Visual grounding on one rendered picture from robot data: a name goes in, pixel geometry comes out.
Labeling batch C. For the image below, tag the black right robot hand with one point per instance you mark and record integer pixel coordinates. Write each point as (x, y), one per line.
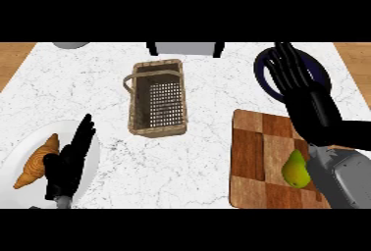
(313, 108)

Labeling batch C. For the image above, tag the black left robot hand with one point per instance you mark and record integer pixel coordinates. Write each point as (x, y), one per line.
(66, 163)

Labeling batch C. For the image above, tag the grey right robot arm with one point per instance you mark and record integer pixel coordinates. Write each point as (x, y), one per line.
(340, 178)

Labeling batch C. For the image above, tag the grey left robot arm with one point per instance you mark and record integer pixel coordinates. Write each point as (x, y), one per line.
(62, 202)

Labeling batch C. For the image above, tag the wooden checkered cutting board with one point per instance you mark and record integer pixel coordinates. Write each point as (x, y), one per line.
(263, 157)

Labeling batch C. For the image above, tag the green pear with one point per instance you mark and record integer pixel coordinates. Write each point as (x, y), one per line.
(294, 170)

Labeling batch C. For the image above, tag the brown wicker basket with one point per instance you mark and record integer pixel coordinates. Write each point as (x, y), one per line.
(156, 98)

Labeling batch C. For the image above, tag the brown croissant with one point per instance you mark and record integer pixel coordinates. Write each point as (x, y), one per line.
(35, 163)

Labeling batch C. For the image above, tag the white plate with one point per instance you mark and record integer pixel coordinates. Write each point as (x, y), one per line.
(28, 192)

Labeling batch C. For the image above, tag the dark blue plate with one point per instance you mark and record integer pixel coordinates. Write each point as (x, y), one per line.
(264, 75)

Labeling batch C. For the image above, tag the grey appliance with black legs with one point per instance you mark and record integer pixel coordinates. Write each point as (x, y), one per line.
(184, 48)

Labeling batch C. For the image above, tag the grey round object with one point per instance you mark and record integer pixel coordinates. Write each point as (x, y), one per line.
(71, 45)

